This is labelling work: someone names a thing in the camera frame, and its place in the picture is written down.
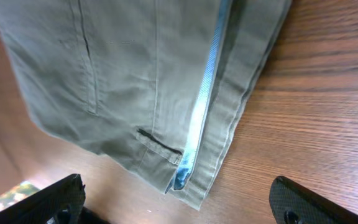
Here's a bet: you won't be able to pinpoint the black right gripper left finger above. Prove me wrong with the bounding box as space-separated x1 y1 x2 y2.
0 174 85 224

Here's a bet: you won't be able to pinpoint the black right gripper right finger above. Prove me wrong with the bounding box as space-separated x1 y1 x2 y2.
269 176 358 224

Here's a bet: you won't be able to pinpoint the khaki green shorts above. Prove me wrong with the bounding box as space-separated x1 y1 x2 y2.
0 0 291 209

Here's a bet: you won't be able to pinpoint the colourful printed object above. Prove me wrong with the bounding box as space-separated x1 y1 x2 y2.
0 181 40 212

